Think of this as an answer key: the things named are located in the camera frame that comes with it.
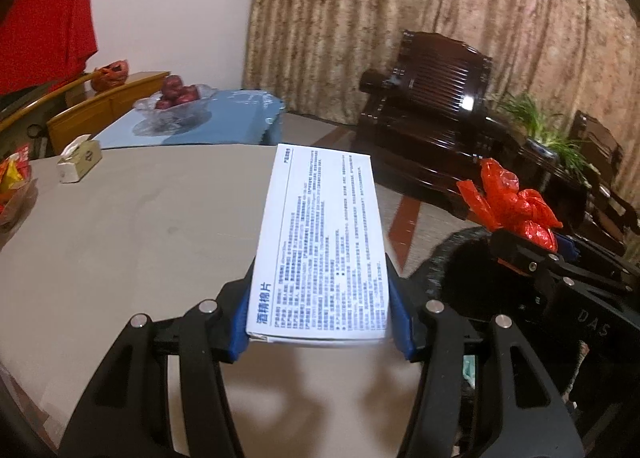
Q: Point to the white box blue print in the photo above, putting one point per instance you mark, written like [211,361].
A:
[325,238]

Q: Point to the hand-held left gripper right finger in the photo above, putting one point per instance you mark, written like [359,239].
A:
[401,323]

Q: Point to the light wooden chair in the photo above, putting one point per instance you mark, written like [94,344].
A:
[50,98]
[100,107]

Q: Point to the dark wooden armchair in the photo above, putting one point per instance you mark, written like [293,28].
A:
[435,102]

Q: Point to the red apple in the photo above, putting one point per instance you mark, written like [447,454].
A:
[172,86]
[187,94]
[163,103]

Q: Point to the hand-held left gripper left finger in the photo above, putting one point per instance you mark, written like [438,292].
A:
[241,323]

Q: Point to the dark wooden chair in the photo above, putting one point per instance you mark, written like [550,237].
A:
[607,167]

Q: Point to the beige patterned curtain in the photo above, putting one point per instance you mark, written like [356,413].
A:
[525,12]

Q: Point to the blue tablecloth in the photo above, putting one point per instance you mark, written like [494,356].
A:
[240,117]

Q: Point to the glass snack bowl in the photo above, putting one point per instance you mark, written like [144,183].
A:
[17,218]

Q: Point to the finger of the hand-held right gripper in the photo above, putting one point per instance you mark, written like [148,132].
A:
[520,253]
[567,248]

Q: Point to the glass fruit bowl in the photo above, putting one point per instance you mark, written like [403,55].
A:
[202,101]

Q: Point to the red cloth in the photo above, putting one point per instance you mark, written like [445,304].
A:
[45,27]

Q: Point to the potted green plant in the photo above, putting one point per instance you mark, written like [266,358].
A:
[535,117]

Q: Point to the tissue box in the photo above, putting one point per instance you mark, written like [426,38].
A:
[80,162]

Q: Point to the orange plastic bag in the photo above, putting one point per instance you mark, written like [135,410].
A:
[110,75]

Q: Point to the dark wooden side table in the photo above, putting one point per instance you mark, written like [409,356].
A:
[560,188]

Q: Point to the pile of red snack packets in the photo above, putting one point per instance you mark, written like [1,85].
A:
[12,172]

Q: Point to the red plastic bag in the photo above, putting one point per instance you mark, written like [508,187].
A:
[510,208]

